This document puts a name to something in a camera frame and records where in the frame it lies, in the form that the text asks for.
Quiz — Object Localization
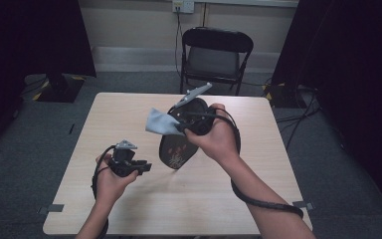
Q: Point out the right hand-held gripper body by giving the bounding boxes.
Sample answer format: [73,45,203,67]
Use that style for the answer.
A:
[173,82,217,136]

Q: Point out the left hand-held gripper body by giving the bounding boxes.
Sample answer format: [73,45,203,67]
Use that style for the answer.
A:
[107,139,144,178]

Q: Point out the light blue cloth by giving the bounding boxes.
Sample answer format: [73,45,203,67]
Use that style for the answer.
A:
[144,107,184,136]

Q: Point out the person's left hand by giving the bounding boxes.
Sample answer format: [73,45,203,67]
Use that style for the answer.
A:
[95,152,140,204]

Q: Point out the person's right hand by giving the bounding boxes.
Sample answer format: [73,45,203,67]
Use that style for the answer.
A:
[183,103,242,164]

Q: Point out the black folding chair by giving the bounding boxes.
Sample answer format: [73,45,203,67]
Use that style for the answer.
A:
[179,27,255,97]

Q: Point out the grey tape strip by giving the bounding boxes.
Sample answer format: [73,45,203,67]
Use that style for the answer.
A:
[37,203,65,215]
[291,200,315,211]

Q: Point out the black stand base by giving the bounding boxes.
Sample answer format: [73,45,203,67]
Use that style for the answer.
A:
[264,83,300,110]
[33,73,87,104]

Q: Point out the dark curtain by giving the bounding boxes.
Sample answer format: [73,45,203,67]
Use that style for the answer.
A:
[272,0,382,215]
[0,0,96,157]

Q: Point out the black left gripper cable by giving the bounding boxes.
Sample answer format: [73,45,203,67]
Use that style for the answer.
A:
[91,144,117,239]

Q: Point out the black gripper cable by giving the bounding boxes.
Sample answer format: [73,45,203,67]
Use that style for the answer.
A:
[91,144,117,239]
[182,108,304,220]

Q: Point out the black wall socket cable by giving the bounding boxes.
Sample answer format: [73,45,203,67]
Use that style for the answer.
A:
[174,9,184,78]

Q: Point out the black floor cables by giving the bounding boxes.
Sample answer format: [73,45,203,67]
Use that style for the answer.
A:
[275,85,322,151]

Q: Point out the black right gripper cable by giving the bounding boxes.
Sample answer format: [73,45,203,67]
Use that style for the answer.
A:
[182,108,304,220]

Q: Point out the white wall socket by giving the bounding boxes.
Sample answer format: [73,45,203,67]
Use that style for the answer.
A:
[172,0,196,15]

